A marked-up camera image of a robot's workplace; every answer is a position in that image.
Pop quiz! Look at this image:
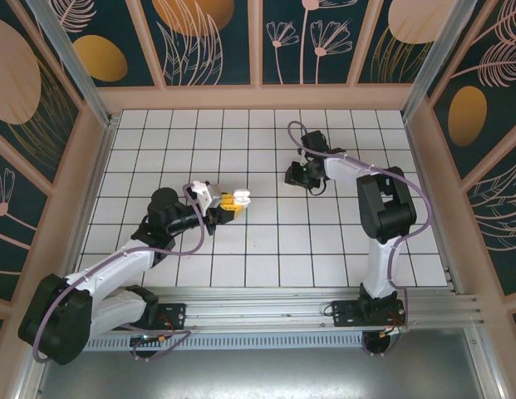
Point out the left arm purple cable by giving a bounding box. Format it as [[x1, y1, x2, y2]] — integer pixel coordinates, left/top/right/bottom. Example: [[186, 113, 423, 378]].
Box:
[[32, 185, 207, 365]]

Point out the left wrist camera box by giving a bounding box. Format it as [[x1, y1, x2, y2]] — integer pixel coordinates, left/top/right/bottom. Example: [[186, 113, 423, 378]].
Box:
[[186, 179, 225, 217]]

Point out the small controller board with wires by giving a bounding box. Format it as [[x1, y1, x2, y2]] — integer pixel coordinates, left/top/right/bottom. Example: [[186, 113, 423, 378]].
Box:
[[380, 323, 410, 338], [130, 332, 170, 348]]

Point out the white earbud charging case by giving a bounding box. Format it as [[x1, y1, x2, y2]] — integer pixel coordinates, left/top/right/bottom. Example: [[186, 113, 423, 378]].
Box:
[[231, 189, 253, 208]]

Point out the slotted grey cable tray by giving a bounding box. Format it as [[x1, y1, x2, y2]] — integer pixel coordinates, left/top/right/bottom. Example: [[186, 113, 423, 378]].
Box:
[[85, 332, 366, 352]]

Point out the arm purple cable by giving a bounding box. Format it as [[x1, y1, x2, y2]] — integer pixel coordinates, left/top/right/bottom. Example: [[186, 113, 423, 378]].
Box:
[[32, 185, 207, 365], [287, 120, 434, 333]]

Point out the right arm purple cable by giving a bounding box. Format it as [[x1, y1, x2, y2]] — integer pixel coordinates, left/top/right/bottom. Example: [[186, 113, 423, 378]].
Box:
[[287, 120, 434, 333]]

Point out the grey metal sheet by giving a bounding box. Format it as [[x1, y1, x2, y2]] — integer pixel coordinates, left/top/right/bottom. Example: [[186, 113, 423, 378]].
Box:
[[32, 348, 491, 399]]

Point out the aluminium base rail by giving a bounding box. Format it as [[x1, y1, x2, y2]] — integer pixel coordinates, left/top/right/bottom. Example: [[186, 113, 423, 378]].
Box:
[[32, 285, 487, 333]]

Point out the aluminium frame post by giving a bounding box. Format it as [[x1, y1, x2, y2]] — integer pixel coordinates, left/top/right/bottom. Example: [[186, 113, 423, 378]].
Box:
[[401, 0, 481, 124], [27, 0, 117, 128]]

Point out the aluminium side rail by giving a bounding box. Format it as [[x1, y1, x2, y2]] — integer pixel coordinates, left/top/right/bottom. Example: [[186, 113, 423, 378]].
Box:
[[401, 111, 464, 294], [60, 118, 117, 298]]

